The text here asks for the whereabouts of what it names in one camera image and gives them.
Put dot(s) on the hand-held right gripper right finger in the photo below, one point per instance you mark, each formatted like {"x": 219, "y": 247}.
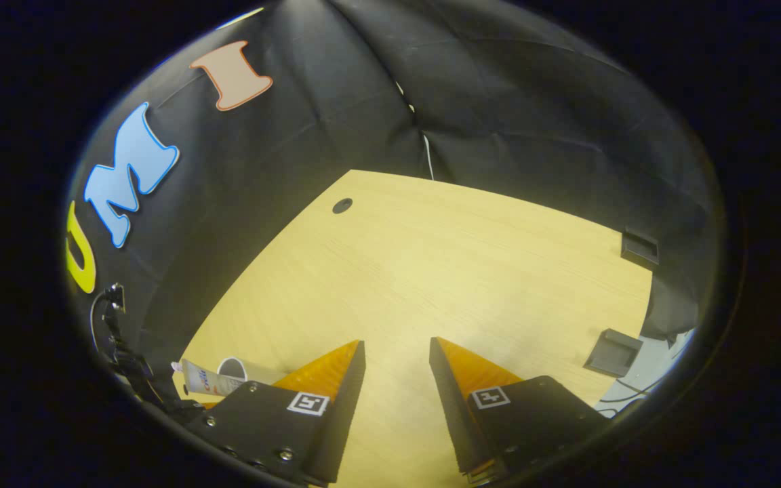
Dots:
{"x": 451, "y": 407}

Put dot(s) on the black backdrop cloth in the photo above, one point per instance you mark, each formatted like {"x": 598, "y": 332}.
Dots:
{"x": 499, "y": 102}

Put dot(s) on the wooden desktop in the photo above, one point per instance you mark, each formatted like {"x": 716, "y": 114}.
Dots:
{"x": 431, "y": 271}

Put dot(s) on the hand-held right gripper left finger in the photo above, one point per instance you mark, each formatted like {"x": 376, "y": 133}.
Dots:
{"x": 346, "y": 407}

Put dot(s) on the white toothpaste tube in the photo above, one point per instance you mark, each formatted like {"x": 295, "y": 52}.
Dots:
{"x": 201, "y": 379}

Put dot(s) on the black desk clamp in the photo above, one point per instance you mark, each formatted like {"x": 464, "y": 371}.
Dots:
{"x": 640, "y": 247}
{"x": 613, "y": 352}

